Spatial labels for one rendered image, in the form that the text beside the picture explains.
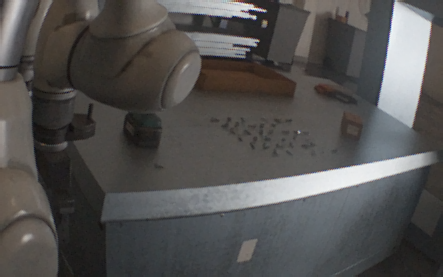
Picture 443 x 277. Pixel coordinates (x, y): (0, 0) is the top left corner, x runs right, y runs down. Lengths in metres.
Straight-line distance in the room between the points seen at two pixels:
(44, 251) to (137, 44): 0.27
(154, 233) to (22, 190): 0.82
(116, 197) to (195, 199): 0.19
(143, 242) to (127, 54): 0.66
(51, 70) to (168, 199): 0.49
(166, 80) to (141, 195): 0.49
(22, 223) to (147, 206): 0.70
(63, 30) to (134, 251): 0.66
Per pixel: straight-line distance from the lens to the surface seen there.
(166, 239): 1.11
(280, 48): 6.36
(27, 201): 0.29
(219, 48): 5.40
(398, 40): 2.84
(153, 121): 1.14
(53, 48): 0.60
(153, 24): 0.50
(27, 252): 0.29
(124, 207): 0.93
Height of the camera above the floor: 1.09
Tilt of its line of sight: 20 degrees down
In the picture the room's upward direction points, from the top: 14 degrees clockwise
